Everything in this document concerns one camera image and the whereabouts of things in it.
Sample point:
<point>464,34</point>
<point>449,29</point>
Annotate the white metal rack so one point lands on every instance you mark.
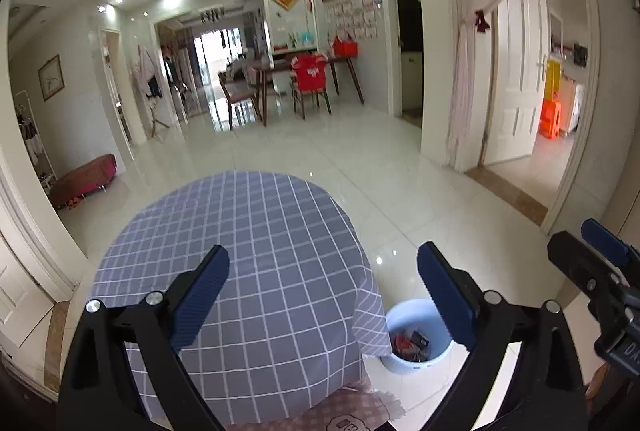
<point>32,141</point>

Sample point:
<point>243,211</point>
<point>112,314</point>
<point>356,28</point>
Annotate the red basket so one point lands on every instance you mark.
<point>346,47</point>

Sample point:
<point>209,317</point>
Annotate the dark small packet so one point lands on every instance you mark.
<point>420,337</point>

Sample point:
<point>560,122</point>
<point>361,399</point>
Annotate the orange plastic stool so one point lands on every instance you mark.
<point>550,121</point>

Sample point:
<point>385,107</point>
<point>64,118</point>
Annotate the maroon upholstered bench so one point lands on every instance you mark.
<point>82,181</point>

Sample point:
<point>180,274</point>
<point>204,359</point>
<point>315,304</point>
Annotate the red shirt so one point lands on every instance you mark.
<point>309,72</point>

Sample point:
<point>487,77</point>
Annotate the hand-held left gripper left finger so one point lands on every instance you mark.
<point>200,296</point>

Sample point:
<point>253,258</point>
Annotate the coat rack with clothes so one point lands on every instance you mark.
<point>147,76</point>

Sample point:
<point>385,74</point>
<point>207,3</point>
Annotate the wooden dining chair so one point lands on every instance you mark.
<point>240,98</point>

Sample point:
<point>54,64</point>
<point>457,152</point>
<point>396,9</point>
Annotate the light blue plastic bin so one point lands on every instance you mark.
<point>400,317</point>

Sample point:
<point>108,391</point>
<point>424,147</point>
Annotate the grey checked tablecloth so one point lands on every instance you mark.
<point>280,236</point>

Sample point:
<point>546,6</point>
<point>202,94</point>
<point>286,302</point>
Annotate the white lace curtain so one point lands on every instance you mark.
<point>462,86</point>

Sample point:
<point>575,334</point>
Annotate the group of wall certificates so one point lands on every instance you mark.
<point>357,8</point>

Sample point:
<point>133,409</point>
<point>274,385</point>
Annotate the teal tabletop item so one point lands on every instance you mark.
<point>307,39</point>

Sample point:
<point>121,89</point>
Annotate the white panel door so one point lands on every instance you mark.
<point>515,86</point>

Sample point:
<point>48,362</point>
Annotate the small framed wall picture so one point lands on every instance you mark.
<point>52,77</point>

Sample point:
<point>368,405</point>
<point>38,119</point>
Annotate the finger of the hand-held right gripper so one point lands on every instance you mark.
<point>602,241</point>
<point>575,261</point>

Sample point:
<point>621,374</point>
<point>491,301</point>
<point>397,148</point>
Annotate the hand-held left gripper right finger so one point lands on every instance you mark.
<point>447,301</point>

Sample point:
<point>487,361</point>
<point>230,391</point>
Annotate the small black chandelier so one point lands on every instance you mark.
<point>212,16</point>

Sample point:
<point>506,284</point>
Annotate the grey sofa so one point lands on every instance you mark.
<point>240,70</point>

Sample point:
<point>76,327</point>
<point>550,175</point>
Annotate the wooden dining table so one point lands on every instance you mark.
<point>280,65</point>

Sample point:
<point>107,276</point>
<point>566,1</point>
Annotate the wooden chair with red shirt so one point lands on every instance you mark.
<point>310,103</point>

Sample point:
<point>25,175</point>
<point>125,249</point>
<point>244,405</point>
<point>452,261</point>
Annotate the red curtain tie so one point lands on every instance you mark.
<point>482,21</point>

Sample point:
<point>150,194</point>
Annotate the yellow container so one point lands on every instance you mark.
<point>552,81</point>

